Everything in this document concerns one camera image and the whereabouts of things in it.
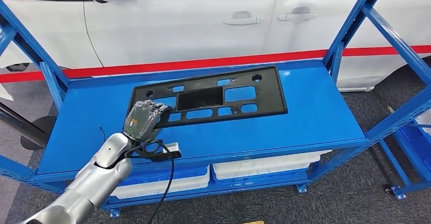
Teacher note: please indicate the chrome stanchion post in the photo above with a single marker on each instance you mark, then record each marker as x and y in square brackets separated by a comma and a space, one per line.
[20, 123]

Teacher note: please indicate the white car with red stripe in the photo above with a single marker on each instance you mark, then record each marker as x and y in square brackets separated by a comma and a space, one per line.
[185, 30]

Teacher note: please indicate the black plastic plate bracket part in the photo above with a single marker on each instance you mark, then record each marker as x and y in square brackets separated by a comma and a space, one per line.
[269, 98]

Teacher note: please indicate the blue metal shelf rack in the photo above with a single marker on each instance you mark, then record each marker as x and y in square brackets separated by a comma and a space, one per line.
[417, 186]
[320, 114]

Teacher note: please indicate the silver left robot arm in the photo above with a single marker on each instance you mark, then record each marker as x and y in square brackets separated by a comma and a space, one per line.
[94, 182]

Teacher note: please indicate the black stanchion post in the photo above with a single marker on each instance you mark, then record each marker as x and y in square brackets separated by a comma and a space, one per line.
[43, 125]

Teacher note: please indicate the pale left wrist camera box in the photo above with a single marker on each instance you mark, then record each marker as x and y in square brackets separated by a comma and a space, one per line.
[171, 147]

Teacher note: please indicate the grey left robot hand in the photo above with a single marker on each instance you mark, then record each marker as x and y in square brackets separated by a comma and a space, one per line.
[141, 121]

